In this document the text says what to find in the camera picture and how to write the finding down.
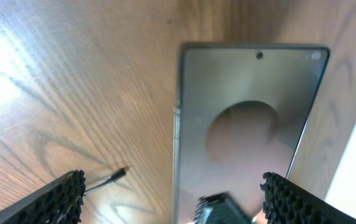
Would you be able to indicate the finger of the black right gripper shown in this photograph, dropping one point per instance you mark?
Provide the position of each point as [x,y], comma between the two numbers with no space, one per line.
[219,209]

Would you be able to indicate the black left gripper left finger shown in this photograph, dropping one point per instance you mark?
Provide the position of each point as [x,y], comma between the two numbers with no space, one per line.
[58,202]

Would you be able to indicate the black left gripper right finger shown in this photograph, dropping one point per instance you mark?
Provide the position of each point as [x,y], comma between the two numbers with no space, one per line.
[285,203]

